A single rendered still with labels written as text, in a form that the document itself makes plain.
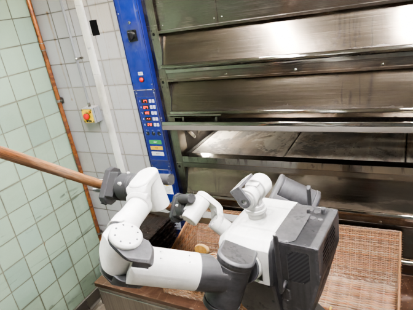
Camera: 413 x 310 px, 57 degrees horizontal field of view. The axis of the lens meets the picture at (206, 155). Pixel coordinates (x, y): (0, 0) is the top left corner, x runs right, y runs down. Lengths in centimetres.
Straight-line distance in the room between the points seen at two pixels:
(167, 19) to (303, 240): 144
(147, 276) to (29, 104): 190
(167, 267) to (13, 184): 180
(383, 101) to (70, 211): 213
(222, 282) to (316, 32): 122
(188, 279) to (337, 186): 127
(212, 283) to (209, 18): 139
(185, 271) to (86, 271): 225
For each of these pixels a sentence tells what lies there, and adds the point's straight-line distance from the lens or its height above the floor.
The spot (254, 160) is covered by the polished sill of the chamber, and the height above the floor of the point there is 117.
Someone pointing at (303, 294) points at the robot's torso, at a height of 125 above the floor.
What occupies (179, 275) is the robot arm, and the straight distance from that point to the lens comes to 91.
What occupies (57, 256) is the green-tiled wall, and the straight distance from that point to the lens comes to 289.
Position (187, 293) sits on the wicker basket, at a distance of 213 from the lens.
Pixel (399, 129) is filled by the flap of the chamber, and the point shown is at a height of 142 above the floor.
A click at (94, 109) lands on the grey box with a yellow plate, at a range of 250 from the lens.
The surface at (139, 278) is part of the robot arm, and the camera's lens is 90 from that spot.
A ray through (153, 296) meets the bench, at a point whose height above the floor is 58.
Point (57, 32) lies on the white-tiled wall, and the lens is 262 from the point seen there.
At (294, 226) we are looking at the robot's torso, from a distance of 108.
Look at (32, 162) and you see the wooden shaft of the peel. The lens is 110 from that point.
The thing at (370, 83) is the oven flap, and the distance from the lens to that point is 184.
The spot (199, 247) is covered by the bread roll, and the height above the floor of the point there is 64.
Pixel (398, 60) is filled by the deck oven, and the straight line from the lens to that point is 180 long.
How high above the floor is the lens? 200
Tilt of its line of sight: 22 degrees down
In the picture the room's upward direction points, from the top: 9 degrees counter-clockwise
